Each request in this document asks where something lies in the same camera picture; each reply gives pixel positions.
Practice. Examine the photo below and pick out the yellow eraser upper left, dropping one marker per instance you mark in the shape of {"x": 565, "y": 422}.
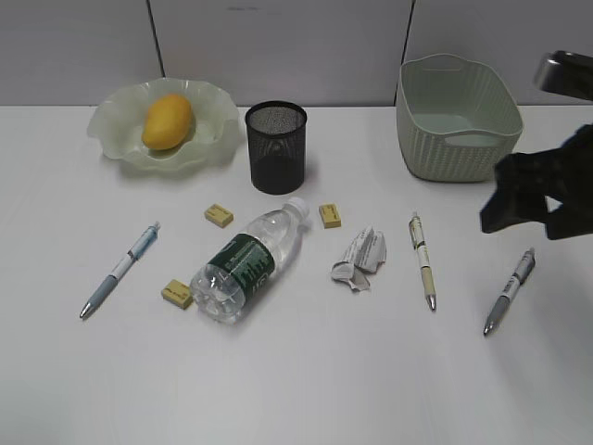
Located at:
{"x": 218, "y": 215}

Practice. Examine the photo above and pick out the pale green woven basket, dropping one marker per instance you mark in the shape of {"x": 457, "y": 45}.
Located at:
{"x": 456, "y": 119}

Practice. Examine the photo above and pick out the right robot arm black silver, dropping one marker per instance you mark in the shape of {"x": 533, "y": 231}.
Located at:
{"x": 564, "y": 73}

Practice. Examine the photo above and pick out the blue grey pen left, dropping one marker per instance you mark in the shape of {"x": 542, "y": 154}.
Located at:
{"x": 136, "y": 251}

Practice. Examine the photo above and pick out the yellow mango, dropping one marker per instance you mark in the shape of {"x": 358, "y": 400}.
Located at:
{"x": 167, "y": 122}

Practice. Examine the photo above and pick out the yellow eraser upper right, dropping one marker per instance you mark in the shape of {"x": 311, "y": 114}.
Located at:
{"x": 330, "y": 216}

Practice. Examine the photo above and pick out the yellow eraser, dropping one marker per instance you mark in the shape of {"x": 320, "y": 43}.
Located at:
{"x": 177, "y": 293}
{"x": 330, "y": 216}
{"x": 218, "y": 215}

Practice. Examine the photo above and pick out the clear water bottle green label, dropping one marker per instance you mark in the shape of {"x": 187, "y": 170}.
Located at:
{"x": 224, "y": 287}

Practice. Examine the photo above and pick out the beige white pen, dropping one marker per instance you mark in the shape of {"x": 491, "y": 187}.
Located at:
{"x": 419, "y": 246}

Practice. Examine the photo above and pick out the yellow eraser lower left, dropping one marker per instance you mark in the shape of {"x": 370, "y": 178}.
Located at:
{"x": 177, "y": 293}

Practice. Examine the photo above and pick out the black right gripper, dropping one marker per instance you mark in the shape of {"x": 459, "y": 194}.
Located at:
{"x": 524, "y": 180}

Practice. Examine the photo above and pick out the pale green wavy plate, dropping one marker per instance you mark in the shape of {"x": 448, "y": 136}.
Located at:
{"x": 213, "y": 136}

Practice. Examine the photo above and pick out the white waste paper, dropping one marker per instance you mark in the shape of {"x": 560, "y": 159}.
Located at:
{"x": 364, "y": 255}

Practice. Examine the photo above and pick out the black mesh pen holder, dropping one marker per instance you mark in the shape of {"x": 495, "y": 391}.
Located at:
{"x": 276, "y": 136}

